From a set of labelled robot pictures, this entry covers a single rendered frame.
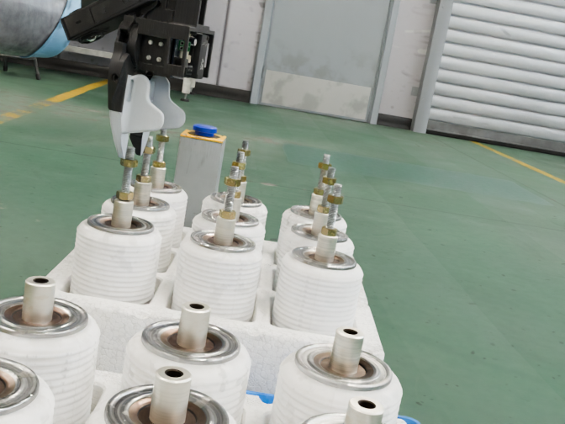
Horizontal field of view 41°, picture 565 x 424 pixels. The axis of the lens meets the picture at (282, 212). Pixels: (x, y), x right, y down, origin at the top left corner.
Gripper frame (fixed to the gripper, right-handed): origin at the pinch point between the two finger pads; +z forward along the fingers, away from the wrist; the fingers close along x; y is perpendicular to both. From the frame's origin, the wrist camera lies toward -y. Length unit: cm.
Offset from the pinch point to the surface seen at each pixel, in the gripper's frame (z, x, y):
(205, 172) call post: 8.5, 37.4, -4.3
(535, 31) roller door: -56, 544, 52
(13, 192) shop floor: 34, 87, -74
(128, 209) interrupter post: 7.1, -0.6, 1.6
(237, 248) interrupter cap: 9.1, 1.5, 14.4
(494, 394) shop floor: 34, 43, 48
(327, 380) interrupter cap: 9.1, -25.7, 31.2
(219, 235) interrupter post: 8.4, 2.2, 11.8
